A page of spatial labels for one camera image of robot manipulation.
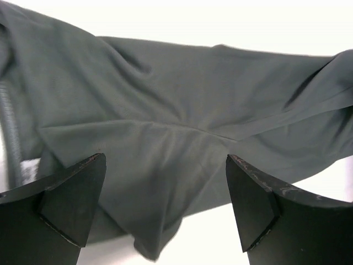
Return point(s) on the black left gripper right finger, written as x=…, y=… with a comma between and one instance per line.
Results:
x=281, y=224

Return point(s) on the dark grey t-shirt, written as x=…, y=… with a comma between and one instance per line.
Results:
x=165, y=116

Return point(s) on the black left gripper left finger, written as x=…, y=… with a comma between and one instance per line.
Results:
x=48, y=221

